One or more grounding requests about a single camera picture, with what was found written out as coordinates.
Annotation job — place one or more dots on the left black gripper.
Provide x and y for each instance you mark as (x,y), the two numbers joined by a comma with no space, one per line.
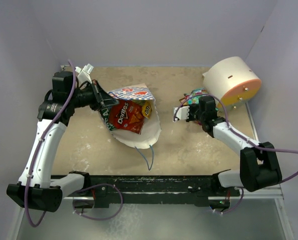
(99,95)

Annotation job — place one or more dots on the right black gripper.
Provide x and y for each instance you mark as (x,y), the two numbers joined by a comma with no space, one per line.
(192,107)

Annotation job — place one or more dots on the teal Fox's mint packet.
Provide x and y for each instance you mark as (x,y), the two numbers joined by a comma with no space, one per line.
(194,96)

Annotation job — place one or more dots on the red Doritos bag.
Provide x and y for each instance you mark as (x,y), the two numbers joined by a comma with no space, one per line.
(127,115)

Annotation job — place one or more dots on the blue checkered paper bag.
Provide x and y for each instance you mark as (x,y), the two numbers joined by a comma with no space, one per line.
(151,130)

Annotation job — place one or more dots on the yellow candy snack packet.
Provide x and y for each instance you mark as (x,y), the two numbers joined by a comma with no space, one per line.
(182,100)

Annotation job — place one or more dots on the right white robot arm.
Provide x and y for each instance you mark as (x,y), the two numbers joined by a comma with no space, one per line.
(258,163)

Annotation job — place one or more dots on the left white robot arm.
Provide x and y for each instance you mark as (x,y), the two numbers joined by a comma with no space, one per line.
(34,189)

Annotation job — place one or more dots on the light green snack packet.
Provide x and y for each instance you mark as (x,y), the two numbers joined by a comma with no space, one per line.
(139,102)

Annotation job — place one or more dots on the yellow M&M's packet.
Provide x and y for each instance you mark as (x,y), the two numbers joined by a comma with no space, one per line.
(146,109)

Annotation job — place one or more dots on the beige and orange cylinder device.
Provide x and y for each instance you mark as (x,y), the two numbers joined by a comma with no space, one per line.
(232,81)

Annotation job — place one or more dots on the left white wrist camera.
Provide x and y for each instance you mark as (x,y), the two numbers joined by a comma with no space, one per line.
(84,74)

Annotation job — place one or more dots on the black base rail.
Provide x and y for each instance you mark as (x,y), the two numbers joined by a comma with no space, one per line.
(197,190)

